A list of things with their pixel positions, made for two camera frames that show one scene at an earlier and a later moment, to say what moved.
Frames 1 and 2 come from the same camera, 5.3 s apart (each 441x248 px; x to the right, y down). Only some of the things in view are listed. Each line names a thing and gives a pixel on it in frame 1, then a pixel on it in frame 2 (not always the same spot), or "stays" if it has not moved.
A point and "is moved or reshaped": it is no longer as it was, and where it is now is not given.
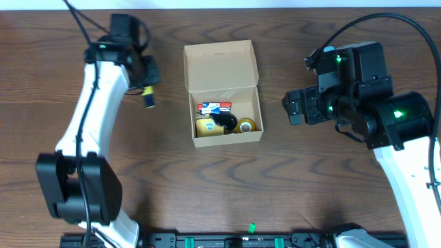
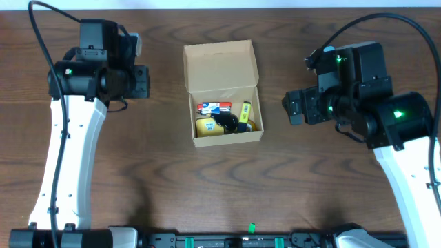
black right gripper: x=309 y=107 stays
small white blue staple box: x=209 y=107 stays
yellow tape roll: x=246 y=125 is moved or reshaped
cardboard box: x=224 y=100 stays
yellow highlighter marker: x=149 y=96 to x=245 y=112
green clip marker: x=251 y=228 stays
